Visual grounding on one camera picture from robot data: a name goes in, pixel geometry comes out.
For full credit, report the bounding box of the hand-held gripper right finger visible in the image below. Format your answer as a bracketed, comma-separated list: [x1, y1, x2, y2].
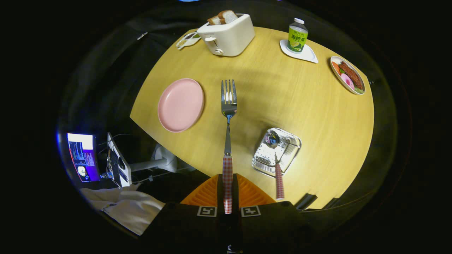
[231, 174, 318, 254]

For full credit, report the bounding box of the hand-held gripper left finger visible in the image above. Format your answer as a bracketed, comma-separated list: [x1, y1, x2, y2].
[141, 174, 228, 254]

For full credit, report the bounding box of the red checkered handle spoon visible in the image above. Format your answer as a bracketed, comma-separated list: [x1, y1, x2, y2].
[266, 130, 285, 200]

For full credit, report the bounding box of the red checkered handle fork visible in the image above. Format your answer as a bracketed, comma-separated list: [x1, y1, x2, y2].
[221, 79, 238, 214]

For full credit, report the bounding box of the white table leg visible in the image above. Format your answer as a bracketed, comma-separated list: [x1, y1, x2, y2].
[129, 145, 178, 173]

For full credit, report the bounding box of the white cloth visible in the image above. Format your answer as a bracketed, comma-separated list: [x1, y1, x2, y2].
[81, 183, 166, 236]

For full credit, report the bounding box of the pink plate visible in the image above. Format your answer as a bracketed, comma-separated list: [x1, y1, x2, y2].
[157, 78, 205, 133]

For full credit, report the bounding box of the laptop screen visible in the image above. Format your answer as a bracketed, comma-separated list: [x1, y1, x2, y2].
[66, 133, 101, 183]

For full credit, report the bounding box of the white coaster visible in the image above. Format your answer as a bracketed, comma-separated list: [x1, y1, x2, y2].
[279, 39, 319, 64]

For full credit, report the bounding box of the white toaster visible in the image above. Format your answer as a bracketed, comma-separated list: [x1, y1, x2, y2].
[197, 13, 256, 57]

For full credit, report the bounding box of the white divided condiment dish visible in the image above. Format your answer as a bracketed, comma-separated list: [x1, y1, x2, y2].
[176, 32, 202, 50]

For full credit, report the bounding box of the white plate of food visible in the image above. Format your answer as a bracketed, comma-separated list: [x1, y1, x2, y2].
[330, 56, 366, 95]

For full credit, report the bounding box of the brown meat piece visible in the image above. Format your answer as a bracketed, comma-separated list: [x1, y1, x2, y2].
[339, 61, 363, 89]

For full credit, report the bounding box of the green label drink bottle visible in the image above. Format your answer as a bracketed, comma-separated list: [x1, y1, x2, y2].
[287, 18, 309, 54]

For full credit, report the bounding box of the metal wire basket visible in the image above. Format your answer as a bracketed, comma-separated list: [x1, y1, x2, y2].
[251, 127, 302, 178]

